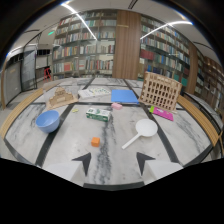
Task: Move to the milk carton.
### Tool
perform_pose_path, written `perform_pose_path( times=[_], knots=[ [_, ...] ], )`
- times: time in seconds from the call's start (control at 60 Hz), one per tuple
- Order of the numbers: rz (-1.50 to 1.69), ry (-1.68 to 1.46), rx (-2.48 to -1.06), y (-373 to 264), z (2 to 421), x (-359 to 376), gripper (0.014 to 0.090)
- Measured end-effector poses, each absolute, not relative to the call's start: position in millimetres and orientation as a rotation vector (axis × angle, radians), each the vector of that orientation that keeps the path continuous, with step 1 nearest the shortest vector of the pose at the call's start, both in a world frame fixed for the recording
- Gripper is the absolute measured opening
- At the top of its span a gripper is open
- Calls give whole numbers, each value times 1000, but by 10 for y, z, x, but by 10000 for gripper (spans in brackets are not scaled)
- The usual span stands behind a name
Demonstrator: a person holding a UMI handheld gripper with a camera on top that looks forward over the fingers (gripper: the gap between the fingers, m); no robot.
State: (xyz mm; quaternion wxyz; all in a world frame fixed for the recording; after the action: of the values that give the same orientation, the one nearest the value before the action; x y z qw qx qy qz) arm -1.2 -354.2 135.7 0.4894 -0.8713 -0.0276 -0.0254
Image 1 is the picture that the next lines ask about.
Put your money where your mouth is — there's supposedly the curved library bookshelf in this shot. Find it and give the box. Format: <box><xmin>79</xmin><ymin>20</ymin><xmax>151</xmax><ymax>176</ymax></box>
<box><xmin>137</xmin><ymin>14</ymin><xmax>192</xmax><ymax>88</ymax></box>

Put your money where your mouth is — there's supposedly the wooden wall panel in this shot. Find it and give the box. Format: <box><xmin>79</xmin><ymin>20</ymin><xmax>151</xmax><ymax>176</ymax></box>
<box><xmin>112</xmin><ymin>9</ymin><xmax>142</xmax><ymax>81</ymax></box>

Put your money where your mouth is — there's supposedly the pink eraser block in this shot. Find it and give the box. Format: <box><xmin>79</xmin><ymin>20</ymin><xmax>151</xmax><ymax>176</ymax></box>
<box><xmin>111</xmin><ymin>102</ymin><xmax>124</xmax><ymax>111</ymax></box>

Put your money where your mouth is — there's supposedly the light blue bowl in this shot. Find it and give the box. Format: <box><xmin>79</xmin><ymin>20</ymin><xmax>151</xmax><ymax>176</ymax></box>
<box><xmin>35</xmin><ymin>109</ymin><xmax>61</xmax><ymax>134</ymax></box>

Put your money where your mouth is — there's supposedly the blue folder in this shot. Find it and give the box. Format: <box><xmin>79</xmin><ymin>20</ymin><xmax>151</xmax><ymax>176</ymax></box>
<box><xmin>110</xmin><ymin>88</ymin><xmax>140</xmax><ymax>105</ymax></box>

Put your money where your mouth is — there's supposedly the tall library bookshelf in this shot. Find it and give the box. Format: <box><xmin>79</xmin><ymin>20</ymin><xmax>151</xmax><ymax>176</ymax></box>
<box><xmin>51</xmin><ymin>9</ymin><xmax>118</xmax><ymax>81</ymax></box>

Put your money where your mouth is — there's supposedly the green white milk carton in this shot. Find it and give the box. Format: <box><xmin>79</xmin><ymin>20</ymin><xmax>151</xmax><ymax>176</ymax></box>
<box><xmin>85</xmin><ymin>107</ymin><xmax>112</xmax><ymax>123</ymax></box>

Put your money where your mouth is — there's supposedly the wooden table edge rail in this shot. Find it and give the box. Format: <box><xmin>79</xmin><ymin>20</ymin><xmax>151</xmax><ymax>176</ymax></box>
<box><xmin>0</xmin><ymin>87</ymin><xmax>45</xmax><ymax>140</ymax></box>

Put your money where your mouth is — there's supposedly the orange cube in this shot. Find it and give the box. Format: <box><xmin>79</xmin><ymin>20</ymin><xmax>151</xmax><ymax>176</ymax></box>
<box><xmin>90</xmin><ymin>136</ymin><xmax>102</xmax><ymax>148</ymax></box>

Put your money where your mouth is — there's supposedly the red step ladder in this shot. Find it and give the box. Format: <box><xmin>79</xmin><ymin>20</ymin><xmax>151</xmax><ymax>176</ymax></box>
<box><xmin>43</xmin><ymin>67</ymin><xmax>53</xmax><ymax>82</ymax></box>

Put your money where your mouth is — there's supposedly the white printed booklet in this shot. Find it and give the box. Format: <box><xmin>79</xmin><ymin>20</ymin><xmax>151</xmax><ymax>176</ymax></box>
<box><xmin>77</xmin><ymin>86</ymin><xmax>112</xmax><ymax>100</ymax></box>

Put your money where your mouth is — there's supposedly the wooden castle model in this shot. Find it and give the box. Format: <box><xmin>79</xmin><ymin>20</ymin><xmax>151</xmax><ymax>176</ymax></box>
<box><xmin>45</xmin><ymin>86</ymin><xmax>80</xmax><ymax>111</ymax></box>

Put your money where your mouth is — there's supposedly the white round paddle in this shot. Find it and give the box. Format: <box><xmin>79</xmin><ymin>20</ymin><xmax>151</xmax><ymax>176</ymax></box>
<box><xmin>121</xmin><ymin>118</ymin><xmax>159</xmax><ymax>150</ymax></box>

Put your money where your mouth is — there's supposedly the glass partition door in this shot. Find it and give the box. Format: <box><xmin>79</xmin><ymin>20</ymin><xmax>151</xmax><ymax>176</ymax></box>
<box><xmin>20</xmin><ymin>44</ymin><xmax>38</xmax><ymax>93</ymax></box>

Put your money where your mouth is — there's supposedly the wooden colosseum model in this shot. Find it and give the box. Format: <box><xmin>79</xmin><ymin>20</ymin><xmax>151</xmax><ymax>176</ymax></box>
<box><xmin>138</xmin><ymin>71</ymin><xmax>183</xmax><ymax>112</ymax></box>

